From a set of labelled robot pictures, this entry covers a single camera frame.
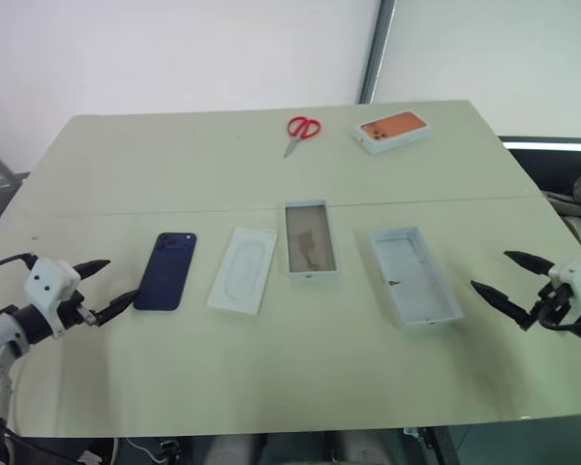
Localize dark grey window post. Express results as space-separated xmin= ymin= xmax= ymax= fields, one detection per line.
xmin=356 ymin=0 xmax=394 ymax=105

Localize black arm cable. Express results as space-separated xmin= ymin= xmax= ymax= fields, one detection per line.
xmin=0 ymin=253 xmax=36 ymax=278
xmin=535 ymin=298 xmax=578 ymax=333

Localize thin white cable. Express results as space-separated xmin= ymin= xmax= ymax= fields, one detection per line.
xmin=124 ymin=437 xmax=162 ymax=465

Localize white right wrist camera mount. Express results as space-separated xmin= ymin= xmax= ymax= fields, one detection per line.
xmin=547 ymin=252 xmax=581 ymax=317

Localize phone box with orange print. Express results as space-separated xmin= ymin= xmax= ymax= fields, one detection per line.
xmin=352 ymin=110 xmax=434 ymax=157

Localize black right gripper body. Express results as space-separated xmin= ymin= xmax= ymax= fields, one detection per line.
xmin=529 ymin=282 xmax=576 ymax=332

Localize white box lid brown inside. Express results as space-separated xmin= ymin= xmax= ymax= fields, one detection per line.
xmin=283 ymin=197 xmax=343 ymax=284

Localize white box bottom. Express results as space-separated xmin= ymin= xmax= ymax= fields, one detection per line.
xmin=368 ymin=225 xmax=466 ymax=331

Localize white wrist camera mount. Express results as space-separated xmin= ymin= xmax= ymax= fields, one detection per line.
xmin=23 ymin=257 xmax=82 ymax=339
xmin=547 ymin=252 xmax=581 ymax=317

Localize dark blue smartphone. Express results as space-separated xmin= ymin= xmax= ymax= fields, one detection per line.
xmin=132 ymin=232 xmax=199 ymax=312

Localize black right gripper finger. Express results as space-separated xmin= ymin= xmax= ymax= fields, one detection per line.
xmin=470 ymin=279 xmax=535 ymax=332
xmin=504 ymin=249 xmax=557 ymax=278

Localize red handled scissors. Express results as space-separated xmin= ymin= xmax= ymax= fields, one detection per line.
xmin=283 ymin=115 xmax=322 ymax=160

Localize white plastic tray insert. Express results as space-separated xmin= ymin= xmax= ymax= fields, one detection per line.
xmin=206 ymin=228 xmax=279 ymax=317

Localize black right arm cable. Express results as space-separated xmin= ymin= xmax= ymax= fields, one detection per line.
xmin=535 ymin=298 xmax=578 ymax=333

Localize dark desk with bright strip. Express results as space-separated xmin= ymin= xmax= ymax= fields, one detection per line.
xmin=496 ymin=135 xmax=581 ymax=196

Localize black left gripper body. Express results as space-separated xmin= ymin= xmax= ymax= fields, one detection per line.
xmin=57 ymin=289 xmax=101 ymax=332

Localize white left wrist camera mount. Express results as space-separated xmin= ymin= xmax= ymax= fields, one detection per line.
xmin=23 ymin=257 xmax=82 ymax=339

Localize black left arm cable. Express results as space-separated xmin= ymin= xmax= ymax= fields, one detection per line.
xmin=0 ymin=253 xmax=36 ymax=278

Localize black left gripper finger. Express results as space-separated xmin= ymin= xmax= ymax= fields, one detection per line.
xmin=93 ymin=289 xmax=142 ymax=327
xmin=72 ymin=259 xmax=112 ymax=281

